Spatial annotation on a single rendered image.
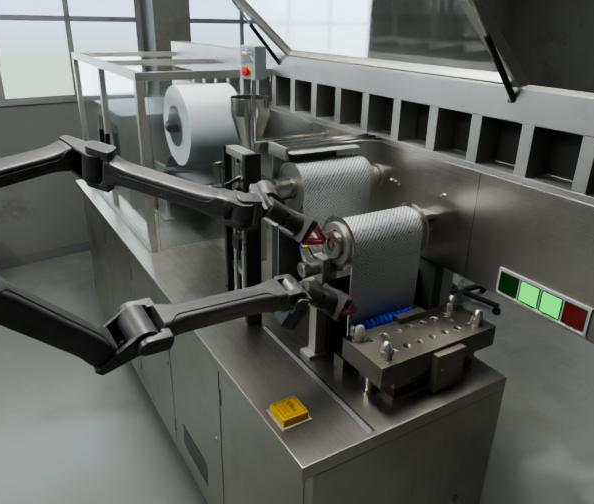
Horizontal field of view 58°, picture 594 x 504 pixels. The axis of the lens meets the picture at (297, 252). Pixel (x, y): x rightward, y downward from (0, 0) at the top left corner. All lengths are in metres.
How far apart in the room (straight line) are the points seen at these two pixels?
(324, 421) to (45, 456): 1.66
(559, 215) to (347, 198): 0.60
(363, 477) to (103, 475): 1.45
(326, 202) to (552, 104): 0.64
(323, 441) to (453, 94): 0.93
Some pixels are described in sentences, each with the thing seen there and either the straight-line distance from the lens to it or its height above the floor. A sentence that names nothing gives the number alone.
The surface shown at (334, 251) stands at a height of 1.24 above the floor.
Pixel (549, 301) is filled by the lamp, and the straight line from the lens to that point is 1.40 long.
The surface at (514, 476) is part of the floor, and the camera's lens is 2.69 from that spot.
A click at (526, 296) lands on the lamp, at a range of 1.44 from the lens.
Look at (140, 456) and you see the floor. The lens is 2.64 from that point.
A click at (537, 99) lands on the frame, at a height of 1.63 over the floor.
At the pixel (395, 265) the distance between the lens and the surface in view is 1.49.
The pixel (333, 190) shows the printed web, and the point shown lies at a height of 1.33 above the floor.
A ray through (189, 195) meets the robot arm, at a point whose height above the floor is 1.41.
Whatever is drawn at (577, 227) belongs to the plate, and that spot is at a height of 1.38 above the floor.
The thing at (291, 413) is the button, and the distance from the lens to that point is 1.34.
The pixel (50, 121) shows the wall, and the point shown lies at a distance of 4.46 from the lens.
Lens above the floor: 1.79
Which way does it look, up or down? 23 degrees down
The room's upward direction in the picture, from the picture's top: 1 degrees clockwise
